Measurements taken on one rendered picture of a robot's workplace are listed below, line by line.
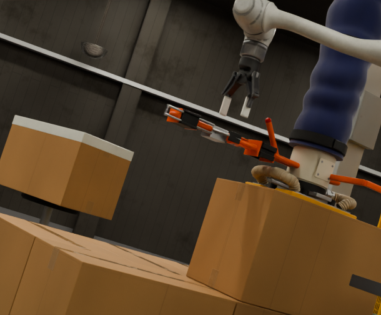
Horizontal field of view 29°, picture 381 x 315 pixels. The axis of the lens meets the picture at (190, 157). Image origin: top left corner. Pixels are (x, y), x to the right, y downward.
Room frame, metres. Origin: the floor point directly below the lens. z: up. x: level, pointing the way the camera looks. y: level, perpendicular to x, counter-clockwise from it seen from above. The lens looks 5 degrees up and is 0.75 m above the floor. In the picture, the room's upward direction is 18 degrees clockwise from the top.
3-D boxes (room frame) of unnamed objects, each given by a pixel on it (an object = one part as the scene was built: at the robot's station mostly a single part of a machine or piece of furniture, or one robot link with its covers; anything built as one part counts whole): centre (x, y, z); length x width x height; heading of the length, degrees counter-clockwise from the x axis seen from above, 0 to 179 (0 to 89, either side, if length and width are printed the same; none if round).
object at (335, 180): (2.59, -0.35, 1.08); 0.93 x 0.30 x 0.04; 121
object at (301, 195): (2.71, -0.50, 0.97); 0.34 x 0.10 x 0.05; 121
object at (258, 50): (2.57, -0.10, 1.39); 0.09 x 0.09 x 0.06
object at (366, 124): (4.17, -0.91, 1.62); 0.20 x 0.05 x 0.30; 122
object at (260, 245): (2.81, -0.48, 0.75); 0.60 x 0.40 x 0.40; 118
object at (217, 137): (2.55, -0.06, 1.07); 0.07 x 0.07 x 0.04; 31
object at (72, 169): (4.12, 0.67, 0.82); 0.60 x 0.40 x 0.40; 51
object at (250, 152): (2.66, -0.24, 1.08); 0.10 x 0.08 x 0.06; 31
